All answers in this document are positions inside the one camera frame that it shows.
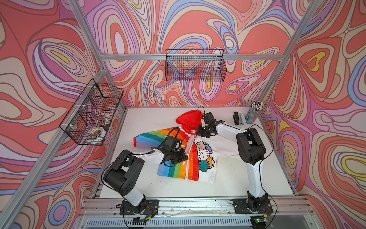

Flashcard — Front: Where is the rainbow red hooded jacket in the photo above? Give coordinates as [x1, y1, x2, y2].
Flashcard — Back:
[133, 110, 244, 184]

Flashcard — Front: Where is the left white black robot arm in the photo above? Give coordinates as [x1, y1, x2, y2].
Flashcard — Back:
[101, 148, 188, 215]

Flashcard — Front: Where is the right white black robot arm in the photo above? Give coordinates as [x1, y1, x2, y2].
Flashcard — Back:
[197, 122, 270, 213]

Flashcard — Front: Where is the black stapler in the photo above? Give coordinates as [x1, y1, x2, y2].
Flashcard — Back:
[233, 112, 240, 125]

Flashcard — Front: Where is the metal cup of pencils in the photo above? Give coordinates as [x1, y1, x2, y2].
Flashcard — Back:
[245, 101, 264, 125]

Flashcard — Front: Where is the round item in left basket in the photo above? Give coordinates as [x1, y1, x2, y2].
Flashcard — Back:
[85, 127, 105, 142]

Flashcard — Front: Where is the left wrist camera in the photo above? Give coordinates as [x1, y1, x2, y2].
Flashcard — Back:
[162, 136, 182, 151]

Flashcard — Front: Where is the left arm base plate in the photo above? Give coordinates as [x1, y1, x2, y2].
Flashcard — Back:
[115, 199, 159, 226]

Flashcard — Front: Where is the black wire basket back wall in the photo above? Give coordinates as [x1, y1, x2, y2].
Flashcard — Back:
[165, 48, 227, 82]

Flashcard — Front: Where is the black wire basket wall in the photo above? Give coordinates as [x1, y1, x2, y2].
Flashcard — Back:
[60, 79, 124, 146]
[165, 48, 227, 82]

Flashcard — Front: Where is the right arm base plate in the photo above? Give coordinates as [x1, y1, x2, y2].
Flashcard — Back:
[230, 198, 274, 216]

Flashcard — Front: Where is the black wire basket left wall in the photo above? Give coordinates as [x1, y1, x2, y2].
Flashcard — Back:
[60, 79, 124, 146]

